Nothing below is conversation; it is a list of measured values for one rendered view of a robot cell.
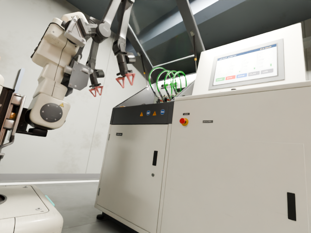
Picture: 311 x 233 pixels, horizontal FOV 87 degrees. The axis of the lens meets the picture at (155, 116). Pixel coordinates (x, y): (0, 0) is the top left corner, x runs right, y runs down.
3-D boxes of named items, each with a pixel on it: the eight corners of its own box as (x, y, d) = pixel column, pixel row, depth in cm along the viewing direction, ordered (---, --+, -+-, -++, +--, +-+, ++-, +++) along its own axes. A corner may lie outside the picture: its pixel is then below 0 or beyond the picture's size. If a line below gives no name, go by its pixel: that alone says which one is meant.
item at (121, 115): (111, 124, 153) (115, 107, 156) (115, 125, 156) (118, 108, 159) (166, 123, 114) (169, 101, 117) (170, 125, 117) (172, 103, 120)
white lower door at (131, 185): (95, 203, 139) (110, 124, 153) (97, 203, 141) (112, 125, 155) (155, 236, 98) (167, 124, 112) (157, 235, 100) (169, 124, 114)
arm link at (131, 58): (111, 47, 108) (119, 42, 102) (126, 48, 117) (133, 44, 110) (116, 65, 110) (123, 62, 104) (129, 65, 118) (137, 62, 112)
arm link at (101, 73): (85, 65, 139) (89, 62, 133) (97, 65, 147) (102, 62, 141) (89, 79, 140) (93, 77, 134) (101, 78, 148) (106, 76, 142)
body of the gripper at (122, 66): (124, 76, 115) (121, 65, 114) (133, 72, 107) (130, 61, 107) (116, 76, 110) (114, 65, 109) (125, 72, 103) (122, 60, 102)
